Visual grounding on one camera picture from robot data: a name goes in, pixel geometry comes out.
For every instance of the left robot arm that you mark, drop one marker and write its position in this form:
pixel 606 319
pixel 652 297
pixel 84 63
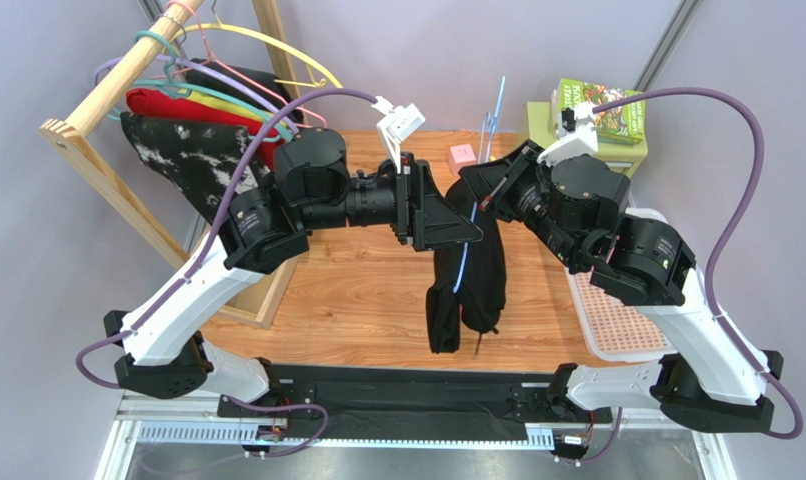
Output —
pixel 310 188

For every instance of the wooden clothes rack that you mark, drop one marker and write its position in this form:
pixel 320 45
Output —
pixel 255 306

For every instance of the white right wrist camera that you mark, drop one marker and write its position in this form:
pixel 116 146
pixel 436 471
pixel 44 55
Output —
pixel 583 140

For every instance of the black garment on rack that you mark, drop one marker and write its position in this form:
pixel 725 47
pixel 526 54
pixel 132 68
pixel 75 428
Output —
pixel 198 78

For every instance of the yellow wire hanger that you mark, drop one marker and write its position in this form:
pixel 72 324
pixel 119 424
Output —
pixel 272 42

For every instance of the white plastic basket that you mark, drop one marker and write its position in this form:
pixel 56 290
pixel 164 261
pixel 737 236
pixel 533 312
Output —
pixel 613 332

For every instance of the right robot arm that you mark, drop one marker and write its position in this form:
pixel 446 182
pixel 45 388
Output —
pixel 577 208

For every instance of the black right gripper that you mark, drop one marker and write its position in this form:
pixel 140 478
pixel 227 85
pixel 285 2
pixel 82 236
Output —
pixel 514 177

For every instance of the green drawer box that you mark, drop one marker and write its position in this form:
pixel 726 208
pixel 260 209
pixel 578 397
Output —
pixel 536 125

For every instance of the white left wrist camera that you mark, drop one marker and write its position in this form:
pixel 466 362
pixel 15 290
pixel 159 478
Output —
pixel 397 124

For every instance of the yellow garment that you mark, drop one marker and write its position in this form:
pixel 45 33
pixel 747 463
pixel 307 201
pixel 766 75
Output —
pixel 231 113

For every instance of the plain black trousers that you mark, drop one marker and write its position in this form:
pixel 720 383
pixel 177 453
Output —
pixel 470 280

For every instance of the pink wire hanger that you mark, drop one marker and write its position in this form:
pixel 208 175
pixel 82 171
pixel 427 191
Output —
pixel 278 101

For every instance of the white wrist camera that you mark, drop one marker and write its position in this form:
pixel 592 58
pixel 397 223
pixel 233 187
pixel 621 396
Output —
pixel 583 140
pixel 397 124

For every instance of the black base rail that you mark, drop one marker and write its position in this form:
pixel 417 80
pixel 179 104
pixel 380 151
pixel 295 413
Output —
pixel 405 406

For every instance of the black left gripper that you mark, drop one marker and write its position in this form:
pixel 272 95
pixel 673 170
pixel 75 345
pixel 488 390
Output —
pixel 422 214

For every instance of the green comic book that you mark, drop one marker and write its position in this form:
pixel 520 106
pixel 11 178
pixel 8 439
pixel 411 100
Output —
pixel 623 125

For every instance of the black white-patterned trousers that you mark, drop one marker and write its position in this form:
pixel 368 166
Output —
pixel 198 158

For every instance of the pink cube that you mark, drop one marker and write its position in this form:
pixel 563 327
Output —
pixel 461 156

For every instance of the red garment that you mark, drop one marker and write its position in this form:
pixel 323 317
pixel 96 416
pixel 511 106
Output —
pixel 153 103

